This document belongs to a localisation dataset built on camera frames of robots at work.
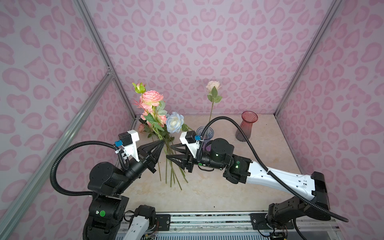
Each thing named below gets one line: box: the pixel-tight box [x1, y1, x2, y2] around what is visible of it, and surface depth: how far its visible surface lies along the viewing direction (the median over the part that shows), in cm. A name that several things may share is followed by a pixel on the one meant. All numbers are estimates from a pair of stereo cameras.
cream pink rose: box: [206, 80, 223, 122], surface depth 81 cm
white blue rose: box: [166, 112, 193, 134], surface depth 60 cm
